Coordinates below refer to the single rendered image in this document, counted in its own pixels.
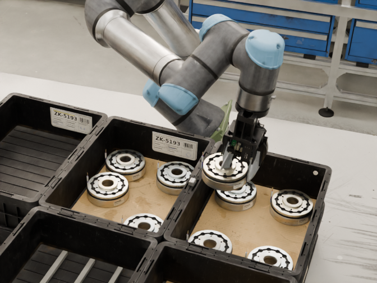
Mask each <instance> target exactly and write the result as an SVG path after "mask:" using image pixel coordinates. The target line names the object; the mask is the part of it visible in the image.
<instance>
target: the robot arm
mask: <svg viewBox="0 0 377 283"><path fill-rule="evenodd" d="M84 12H85V21H86V26H87V28H88V31H89V33H90V35H91V36H92V37H93V39H94V40H95V41H96V42H97V43H99V44H100V45H101V46H102V47H104V48H112V49H113V50H114V51H116V52H117V53H118V54H119V55H120V56H122V57H123V58H124V59H125V60H127V61H128V62H129V63H130V64H132V65H133V66H134V67H136V68H137V69H138V70H139V71H141V72H142V73H143V74H144V75H145V76H147V77H148V78H149V79H148V81H147V82H146V84H145V86H144V88H143V91H142V96H143V98H144V99H145V100H146V101H147V102H148V103H149V104H150V106H151V107H153V108H154V109H156V110H157V111H158V112H159V113H160V114H161V115H162V116H163V117H164V118H165V119H166V120H168V121H169V122H170V123H171V124H172V125H173V126H174V127H175V128H176V129H177V130H179V131H183V132H187V133H191V134H196V135H200V136H205V137H208V138H209V137H211V136H212V134H213V133H214V132H215V131H216V129H217V128H218V127H219V125H220V124H221V123H222V121H223V119H224V115H225V112H224V111H223V110H222V109H221V108H220V107H218V106H215V105H213V104H211V103H209V102H207V101H205V100H203V99H201V97H202V96H203V95H204V94H205V93H206V92H207V91H208V90H209V88H210V87H211V86H212V85H213V84H214V83H215V82H216V81H217V80H218V79H219V78H220V76H221V75H222V74H223V73H224V72H225V70H226V69H227V68H229V66H230V65H232V66H234V67H235V68H238V69H239V70H240V71H241V73H240V78H239V81H238V86H237V91H236V96H235V100H236V102H235V109H236V110H237V112H238V114H237V118H236V119H235V120H233V121H232V123H231V124H230V125H229V126H228V130H227V131H226V133H225V134H224V136H223V139H222V143H223V146H222V152H221V155H222V157H223V163H222V165H221V168H220V170H222V169H223V168H230V167H231V166H232V162H233V160H234V158H235V156H236V157H240V156H241V158H240V161H242V162H246V163H248V162H249V160H250V163H249V165H248V169H249V171H248V173H247V175H246V182H249V181H250V180H251V179H252V178H253V177H254V176H255V174H256V173H257V171H258V169H259V167H260V165H261V163H262V161H263V160H264V158H265V156H266V154H267V152H268V137H267V136H265V134H266V132H267V130H266V129H265V128H264V125H263V124H261V123H260V122H259V121H260V120H258V119H259V118H262V117H265V116H266V115H267V114H268V113H269V108H270V106H271V104H272V100H273V99H276V97H277V96H276V95H274V91H275V87H276V84H277V80H278V75H279V71H280V68H281V65H282V63H283V53H284V47H285V43H284V40H283V38H282V37H281V36H280V35H279V34H277V33H275V32H270V31H269V30H264V29H260V30H254V31H252V32H249V31H248V30H246V29H245V28H243V27H242V26H241V25H239V23H238V22H236V21H235V20H232V19H230V18H229V17H227V16H225V15H222V14H215V15H211V16H210V17H208V18H207V19H206V20H205V21H204V22H203V24H202V28H201V29H200V30H198V29H194V27H193V26H192V25H191V24H190V22H189V21H188V19H187V18H186V17H185V15H184V14H183V13H182V11H181V10H180V9H179V7H178V6H177V5H176V3H175V2H174V0H86V2H85V10H84ZM134 13H136V14H139V15H143V16H144V17H145V18H146V19H147V20H148V22H149V23H150V24H151V25H152V27H153V28H154V29H155V30H156V31H157V32H158V34H159V35H160V36H161V37H162V38H163V40H164V41H165V42H166V43H167V44H168V45H169V47H170V48H171V50H169V49H168V48H166V47H165V46H163V45H162V44H160V43H159V42H158V41H156V40H155V39H154V38H152V37H151V36H150V35H148V34H147V33H146V32H144V31H142V30H141V29H140V28H138V27H137V26H136V25H134V24H133V23H132V22H131V20H130V18H131V17H132V16H133V15H134Z"/></svg>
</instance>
